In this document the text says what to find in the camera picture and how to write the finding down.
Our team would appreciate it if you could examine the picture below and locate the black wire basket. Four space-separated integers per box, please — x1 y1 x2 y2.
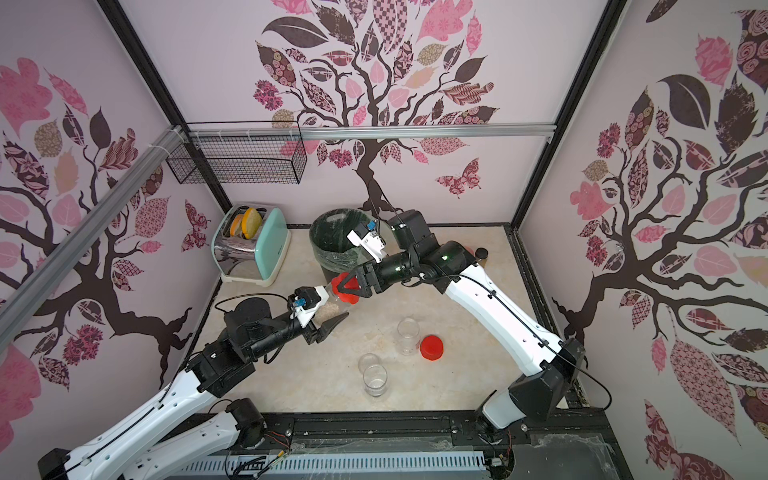
166 120 308 185

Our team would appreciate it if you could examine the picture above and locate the red jar lid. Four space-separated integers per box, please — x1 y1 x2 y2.
419 335 444 361
331 272 360 305

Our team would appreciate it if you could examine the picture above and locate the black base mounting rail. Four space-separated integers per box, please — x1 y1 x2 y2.
113 407 634 480

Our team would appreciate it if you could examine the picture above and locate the black trash bin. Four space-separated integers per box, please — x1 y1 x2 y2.
309 208 376 283

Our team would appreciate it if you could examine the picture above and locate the back aluminium rail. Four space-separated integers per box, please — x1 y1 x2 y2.
188 122 557 140

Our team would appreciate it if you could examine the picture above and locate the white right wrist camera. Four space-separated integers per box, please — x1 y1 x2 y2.
347 220 386 263

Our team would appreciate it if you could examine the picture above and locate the clear jar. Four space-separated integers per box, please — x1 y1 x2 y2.
363 364 388 398

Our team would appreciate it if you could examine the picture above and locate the clear plastic bin liner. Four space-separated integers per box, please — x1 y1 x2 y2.
308 206 388 283

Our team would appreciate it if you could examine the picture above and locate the yellow toast slice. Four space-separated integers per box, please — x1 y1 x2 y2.
241 207 263 239

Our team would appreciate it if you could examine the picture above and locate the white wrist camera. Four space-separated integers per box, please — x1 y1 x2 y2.
347 220 386 263
289 285 330 326

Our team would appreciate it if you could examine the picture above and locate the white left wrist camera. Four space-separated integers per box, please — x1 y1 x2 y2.
289 285 330 326

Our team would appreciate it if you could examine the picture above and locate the mint green toaster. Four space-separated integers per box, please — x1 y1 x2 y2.
211 203 291 287

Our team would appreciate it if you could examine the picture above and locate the aluminium rail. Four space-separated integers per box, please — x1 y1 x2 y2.
1 126 185 348
188 122 557 140

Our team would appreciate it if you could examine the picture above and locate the left aluminium rail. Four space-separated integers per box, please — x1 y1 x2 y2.
1 126 185 348

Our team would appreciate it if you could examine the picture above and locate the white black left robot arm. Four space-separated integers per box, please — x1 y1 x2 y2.
38 287 358 479

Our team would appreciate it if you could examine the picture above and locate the white slotted cable duct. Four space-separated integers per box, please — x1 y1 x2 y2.
170 451 490 479

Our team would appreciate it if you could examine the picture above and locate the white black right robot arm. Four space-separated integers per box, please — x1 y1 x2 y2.
338 210 584 432

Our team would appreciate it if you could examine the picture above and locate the oatmeal jar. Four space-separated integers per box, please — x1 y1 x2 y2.
315 299 344 324
397 317 421 356

